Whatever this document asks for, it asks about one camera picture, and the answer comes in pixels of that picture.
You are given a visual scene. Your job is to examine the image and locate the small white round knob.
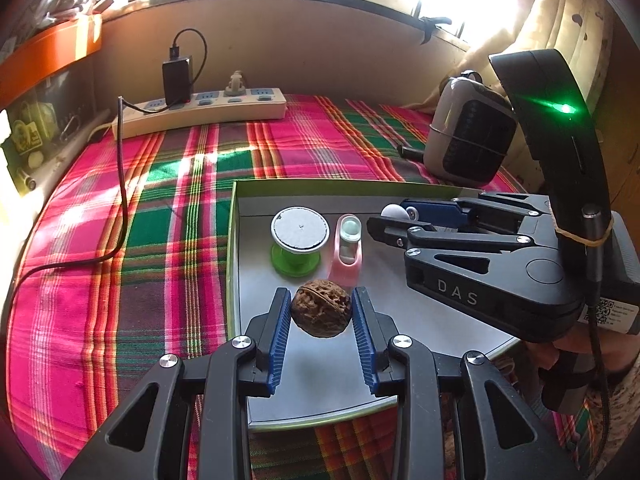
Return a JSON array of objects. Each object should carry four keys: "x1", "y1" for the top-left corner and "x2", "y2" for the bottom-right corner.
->
[{"x1": 381, "y1": 204, "x2": 411, "y2": 221}]

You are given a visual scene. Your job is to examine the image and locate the brown walnut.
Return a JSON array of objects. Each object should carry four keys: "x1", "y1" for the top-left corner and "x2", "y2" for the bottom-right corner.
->
[{"x1": 291, "y1": 280, "x2": 352, "y2": 338}]

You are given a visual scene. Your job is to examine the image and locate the pink clip with green lens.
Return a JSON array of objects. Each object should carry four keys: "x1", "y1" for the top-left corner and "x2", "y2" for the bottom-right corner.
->
[{"x1": 329, "y1": 214, "x2": 362, "y2": 289}]

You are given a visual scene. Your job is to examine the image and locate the green spool with white top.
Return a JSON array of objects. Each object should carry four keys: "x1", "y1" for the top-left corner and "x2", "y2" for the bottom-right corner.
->
[{"x1": 270, "y1": 206, "x2": 330, "y2": 278}]

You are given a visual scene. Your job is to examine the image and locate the grey portable fan heater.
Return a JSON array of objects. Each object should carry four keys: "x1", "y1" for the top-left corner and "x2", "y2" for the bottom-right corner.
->
[{"x1": 397, "y1": 70, "x2": 518, "y2": 188}]

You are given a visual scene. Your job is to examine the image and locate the open green cardboard box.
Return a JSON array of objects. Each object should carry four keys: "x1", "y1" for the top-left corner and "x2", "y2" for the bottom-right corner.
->
[{"x1": 227, "y1": 179, "x2": 514, "y2": 430}]

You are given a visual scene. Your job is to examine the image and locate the black tracker with green light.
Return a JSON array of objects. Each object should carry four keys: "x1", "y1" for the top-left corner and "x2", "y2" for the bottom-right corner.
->
[{"x1": 488, "y1": 48, "x2": 615, "y2": 306}]

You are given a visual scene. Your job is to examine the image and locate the plaid bedspread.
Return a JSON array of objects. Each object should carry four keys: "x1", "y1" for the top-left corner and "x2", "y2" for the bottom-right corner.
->
[{"x1": 1, "y1": 96, "x2": 430, "y2": 479}]

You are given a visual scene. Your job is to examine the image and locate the cream heart-print curtain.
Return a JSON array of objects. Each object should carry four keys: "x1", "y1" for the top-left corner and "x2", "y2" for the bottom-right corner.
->
[{"x1": 424, "y1": 0, "x2": 616, "y2": 191}]

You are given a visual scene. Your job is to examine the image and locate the small beige plug figure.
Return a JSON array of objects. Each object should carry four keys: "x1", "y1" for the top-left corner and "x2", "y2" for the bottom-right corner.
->
[{"x1": 224, "y1": 70, "x2": 246, "y2": 98}]

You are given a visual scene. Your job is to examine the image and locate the beige power strip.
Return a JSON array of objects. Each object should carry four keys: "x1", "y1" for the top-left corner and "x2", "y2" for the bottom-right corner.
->
[{"x1": 122, "y1": 88, "x2": 286, "y2": 139}]

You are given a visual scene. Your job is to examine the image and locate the black charger adapter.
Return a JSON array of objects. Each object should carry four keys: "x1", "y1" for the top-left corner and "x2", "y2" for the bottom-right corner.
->
[{"x1": 162, "y1": 56, "x2": 193, "y2": 106}]

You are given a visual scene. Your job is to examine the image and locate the orange shelf tray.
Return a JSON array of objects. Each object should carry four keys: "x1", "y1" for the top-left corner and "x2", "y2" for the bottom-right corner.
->
[{"x1": 0, "y1": 14, "x2": 103, "y2": 108}]

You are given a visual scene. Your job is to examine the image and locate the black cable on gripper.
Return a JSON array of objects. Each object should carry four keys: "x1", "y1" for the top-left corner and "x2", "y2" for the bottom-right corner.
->
[{"x1": 580, "y1": 204, "x2": 612, "y2": 476}]

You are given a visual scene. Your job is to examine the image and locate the black charger cable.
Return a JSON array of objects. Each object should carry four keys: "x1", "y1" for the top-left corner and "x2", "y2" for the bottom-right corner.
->
[{"x1": 0, "y1": 27, "x2": 208, "y2": 331}]

